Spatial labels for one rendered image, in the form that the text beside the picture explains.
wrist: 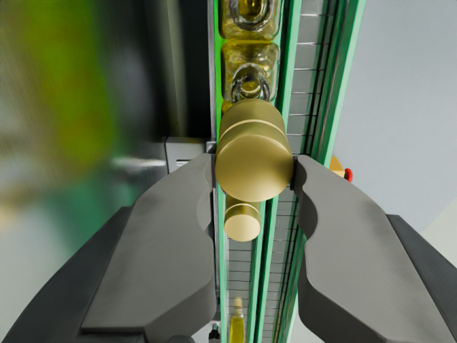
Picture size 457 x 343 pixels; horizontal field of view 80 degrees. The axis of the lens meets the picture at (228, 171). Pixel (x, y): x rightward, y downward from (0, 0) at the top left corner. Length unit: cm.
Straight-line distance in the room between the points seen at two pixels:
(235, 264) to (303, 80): 46
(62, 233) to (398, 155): 70
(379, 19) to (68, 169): 58
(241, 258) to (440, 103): 56
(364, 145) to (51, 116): 64
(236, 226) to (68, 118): 16
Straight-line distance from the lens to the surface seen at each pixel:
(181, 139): 55
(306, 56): 48
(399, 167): 79
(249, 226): 25
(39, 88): 20
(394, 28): 66
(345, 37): 42
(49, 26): 21
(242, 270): 75
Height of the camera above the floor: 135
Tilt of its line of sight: 58 degrees down
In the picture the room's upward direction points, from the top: 174 degrees counter-clockwise
